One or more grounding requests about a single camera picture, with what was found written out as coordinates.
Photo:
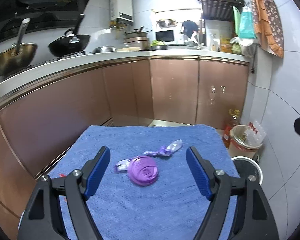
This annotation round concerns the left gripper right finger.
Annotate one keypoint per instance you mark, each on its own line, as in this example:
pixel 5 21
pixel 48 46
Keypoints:
pixel 238 205

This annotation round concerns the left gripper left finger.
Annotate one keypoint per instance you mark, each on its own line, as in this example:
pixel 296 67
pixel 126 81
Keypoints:
pixel 58 203

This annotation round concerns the red beige trash bin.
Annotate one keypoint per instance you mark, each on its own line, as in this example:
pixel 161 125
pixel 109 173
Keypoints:
pixel 245 141

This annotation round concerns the brown kitchen cabinets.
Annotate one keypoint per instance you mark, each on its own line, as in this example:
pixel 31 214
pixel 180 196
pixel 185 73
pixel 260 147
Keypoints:
pixel 40 119

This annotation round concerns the white kitchen countertop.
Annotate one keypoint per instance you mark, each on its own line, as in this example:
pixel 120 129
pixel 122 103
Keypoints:
pixel 29 76

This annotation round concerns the black bin white rim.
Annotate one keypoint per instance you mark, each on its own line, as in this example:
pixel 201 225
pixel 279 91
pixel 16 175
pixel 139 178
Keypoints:
pixel 248 168

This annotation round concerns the cooking oil bottle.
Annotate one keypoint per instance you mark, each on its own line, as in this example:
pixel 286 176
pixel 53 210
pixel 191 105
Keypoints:
pixel 235 116

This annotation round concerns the purple white crumpled wrapper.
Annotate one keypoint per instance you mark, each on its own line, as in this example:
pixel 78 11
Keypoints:
pixel 122 166

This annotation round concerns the orange patterned hanging cloth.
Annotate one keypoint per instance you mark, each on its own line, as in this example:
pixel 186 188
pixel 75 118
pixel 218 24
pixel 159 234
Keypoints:
pixel 267 26

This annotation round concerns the blue towel mat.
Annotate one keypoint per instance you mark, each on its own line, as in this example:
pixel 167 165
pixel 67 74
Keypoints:
pixel 170 208

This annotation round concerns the purple plastic lid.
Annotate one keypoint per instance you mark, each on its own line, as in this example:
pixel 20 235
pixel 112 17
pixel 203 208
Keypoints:
pixel 143 171

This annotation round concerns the purple clear twisted wrapper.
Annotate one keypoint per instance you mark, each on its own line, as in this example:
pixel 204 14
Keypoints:
pixel 166 151

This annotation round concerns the teal hanging bag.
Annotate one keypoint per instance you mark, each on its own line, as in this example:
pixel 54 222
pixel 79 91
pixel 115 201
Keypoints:
pixel 246 25

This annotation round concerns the white microwave oven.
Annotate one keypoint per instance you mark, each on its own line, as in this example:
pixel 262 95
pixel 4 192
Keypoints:
pixel 170 36

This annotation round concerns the brass wok pan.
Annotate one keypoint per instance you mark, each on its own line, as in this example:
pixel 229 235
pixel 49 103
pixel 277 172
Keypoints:
pixel 20 55

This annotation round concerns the black wok pan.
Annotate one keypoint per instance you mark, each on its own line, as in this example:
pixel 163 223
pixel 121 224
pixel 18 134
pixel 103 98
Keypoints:
pixel 71 42

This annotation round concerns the copper cooking pot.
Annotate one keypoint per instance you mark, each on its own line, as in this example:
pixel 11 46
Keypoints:
pixel 137 39

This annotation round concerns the white water heater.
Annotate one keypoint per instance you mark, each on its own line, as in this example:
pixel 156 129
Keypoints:
pixel 121 12

